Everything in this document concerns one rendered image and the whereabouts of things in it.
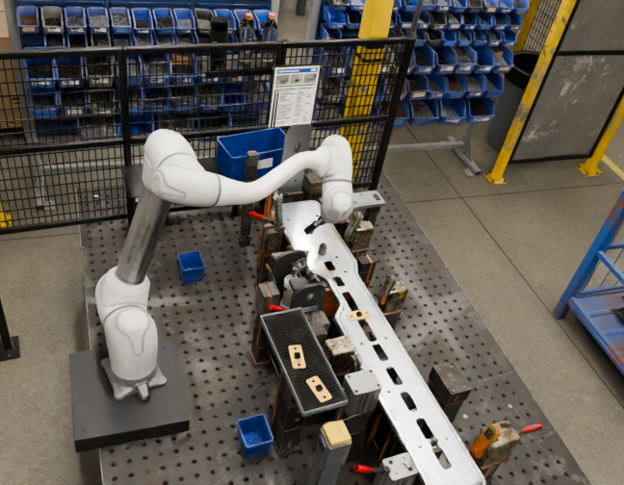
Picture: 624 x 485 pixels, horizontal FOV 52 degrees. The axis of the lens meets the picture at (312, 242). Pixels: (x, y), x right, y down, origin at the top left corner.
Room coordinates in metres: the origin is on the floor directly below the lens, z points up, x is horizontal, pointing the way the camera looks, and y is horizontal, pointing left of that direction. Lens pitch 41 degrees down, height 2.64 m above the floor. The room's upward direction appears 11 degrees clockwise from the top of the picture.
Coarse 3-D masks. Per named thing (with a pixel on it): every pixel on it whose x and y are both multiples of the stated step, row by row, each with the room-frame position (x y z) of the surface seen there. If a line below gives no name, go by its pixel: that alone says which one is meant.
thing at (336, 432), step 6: (324, 426) 0.99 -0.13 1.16; (330, 426) 0.99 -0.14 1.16; (336, 426) 1.00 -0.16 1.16; (342, 426) 1.00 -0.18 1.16; (330, 432) 0.97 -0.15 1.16; (336, 432) 0.98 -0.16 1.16; (342, 432) 0.98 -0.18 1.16; (348, 432) 0.98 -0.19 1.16; (330, 438) 0.96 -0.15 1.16; (336, 438) 0.96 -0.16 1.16; (342, 438) 0.96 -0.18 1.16; (348, 438) 0.97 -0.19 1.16; (330, 444) 0.94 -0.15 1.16; (336, 444) 0.95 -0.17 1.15
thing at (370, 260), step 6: (360, 258) 1.89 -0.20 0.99; (366, 258) 1.90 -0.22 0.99; (372, 258) 1.90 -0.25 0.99; (360, 264) 1.86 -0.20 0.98; (366, 264) 1.87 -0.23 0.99; (372, 264) 1.88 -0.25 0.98; (360, 270) 1.86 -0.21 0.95; (366, 270) 1.87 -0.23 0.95; (372, 270) 1.88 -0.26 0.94; (360, 276) 1.86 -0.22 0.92; (366, 276) 1.87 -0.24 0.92; (372, 276) 1.89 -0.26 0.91; (366, 282) 1.87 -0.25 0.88; (354, 306) 1.87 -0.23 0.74
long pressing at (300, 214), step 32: (288, 224) 2.00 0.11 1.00; (320, 256) 1.84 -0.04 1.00; (352, 256) 1.88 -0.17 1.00; (352, 288) 1.70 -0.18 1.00; (352, 320) 1.54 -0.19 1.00; (384, 320) 1.57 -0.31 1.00; (384, 352) 1.43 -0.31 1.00; (384, 384) 1.29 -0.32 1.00; (416, 384) 1.32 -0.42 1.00; (416, 416) 1.20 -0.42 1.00; (416, 448) 1.08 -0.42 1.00; (448, 448) 1.10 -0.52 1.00; (448, 480) 1.00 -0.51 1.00; (480, 480) 1.02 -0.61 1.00
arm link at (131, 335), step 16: (112, 320) 1.33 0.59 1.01; (128, 320) 1.33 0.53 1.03; (144, 320) 1.34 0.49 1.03; (112, 336) 1.28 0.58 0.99; (128, 336) 1.28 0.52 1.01; (144, 336) 1.30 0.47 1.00; (112, 352) 1.27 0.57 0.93; (128, 352) 1.26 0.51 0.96; (144, 352) 1.28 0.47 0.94; (112, 368) 1.27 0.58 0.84; (128, 368) 1.25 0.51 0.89; (144, 368) 1.27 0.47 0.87
